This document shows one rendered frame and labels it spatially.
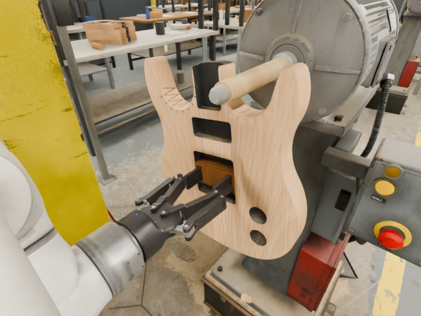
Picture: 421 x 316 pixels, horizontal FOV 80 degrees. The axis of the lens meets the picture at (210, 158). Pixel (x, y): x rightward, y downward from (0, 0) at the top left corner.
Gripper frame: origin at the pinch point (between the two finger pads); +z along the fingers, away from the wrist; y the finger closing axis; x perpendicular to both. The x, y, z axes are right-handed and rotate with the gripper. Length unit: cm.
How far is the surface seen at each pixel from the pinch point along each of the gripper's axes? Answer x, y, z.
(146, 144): -75, -184, 103
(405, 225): -9.4, 31.8, 15.7
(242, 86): 19.4, 9.8, -2.0
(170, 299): -98, -51, 9
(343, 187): -18.4, 17.1, 36.1
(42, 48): 27, -79, 6
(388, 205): -6.1, 28.7, 15.7
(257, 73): 20.1, 9.4, 2.7
